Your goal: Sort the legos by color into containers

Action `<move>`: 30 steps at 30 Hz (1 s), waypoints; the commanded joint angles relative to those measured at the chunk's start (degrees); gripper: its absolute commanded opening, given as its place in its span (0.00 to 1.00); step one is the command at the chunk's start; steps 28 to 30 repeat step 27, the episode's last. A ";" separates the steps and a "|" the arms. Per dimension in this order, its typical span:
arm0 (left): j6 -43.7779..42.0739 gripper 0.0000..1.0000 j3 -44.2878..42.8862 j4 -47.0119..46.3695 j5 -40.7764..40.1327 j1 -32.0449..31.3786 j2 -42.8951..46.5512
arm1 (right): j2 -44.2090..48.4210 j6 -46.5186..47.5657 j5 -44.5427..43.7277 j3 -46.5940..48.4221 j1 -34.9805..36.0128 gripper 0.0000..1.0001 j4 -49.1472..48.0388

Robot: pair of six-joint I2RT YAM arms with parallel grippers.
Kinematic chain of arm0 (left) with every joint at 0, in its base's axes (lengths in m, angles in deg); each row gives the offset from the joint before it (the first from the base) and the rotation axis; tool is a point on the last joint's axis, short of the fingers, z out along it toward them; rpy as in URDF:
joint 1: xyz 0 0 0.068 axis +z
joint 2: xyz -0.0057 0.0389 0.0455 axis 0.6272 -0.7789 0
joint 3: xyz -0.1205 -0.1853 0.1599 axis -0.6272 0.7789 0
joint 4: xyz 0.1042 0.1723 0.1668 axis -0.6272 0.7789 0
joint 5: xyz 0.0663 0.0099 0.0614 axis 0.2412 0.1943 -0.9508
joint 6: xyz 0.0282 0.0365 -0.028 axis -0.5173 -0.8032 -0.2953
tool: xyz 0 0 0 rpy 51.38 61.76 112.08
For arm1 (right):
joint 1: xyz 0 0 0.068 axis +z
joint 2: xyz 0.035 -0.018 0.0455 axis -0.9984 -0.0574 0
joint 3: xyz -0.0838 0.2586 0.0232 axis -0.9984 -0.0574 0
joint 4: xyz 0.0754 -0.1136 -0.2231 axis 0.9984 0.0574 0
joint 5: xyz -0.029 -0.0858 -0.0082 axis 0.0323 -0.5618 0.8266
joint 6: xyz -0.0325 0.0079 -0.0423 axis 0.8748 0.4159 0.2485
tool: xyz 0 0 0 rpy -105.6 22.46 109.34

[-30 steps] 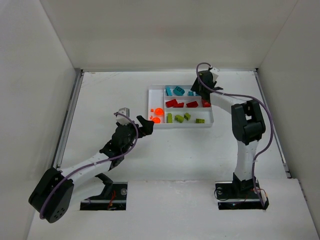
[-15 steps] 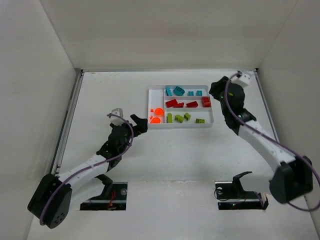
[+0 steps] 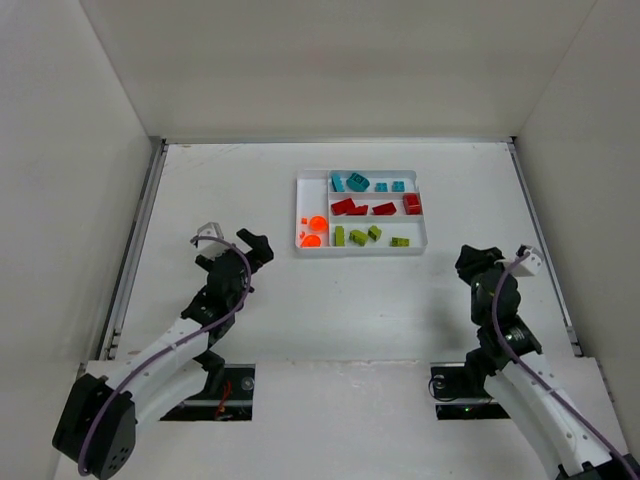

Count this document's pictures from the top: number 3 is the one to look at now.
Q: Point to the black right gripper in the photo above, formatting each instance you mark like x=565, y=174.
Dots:
x=480, y=267

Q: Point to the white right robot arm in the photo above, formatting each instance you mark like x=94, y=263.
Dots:
x=509, y=365

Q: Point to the white divided sorting tray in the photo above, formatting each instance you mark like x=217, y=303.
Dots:
x=314, y=195

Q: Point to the green curved lego brick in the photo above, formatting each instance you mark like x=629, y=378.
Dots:
x=358, y=237

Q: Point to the green square lego plate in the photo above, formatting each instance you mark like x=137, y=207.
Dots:
x=399, y=242

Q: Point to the red long lego brick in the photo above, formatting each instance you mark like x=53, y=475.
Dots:
x=342, y=207

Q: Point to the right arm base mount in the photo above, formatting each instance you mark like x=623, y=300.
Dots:
x=457, y=389

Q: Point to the cyan square lego brick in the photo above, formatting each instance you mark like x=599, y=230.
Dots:
x=398, y=186

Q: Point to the green small lego brick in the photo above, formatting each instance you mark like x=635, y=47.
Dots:
x=374, y=233

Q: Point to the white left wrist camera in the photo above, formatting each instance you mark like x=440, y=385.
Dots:
x=205, y=240

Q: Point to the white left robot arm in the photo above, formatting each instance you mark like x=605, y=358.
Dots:
x=102, y=416

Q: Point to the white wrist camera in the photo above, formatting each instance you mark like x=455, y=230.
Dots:
x=205, y=240
x=527, y=263

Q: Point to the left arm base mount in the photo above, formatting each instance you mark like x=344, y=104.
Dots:
x=227, y=395

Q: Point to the cyan long lego brick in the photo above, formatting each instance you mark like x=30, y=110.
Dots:
x=337, y=183

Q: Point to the orange dome lego piece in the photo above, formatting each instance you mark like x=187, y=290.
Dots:
x=311, y=241

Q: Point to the orange curved lego piece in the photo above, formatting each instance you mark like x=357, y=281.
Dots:
x=318, y=223

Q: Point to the colorful monster lego figure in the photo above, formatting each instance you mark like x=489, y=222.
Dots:
x=357, y=182

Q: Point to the red sloped lego brick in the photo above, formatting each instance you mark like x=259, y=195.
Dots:
x=388, y=208

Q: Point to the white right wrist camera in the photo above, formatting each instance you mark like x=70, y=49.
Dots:
x=527, y=263

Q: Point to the red square lego brick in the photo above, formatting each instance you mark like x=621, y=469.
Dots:
x=412, y=204

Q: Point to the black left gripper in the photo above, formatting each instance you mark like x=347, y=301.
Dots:
x=240, y=258

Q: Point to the red 2x4 lego brick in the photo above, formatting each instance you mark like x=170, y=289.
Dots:
x=358, y=210

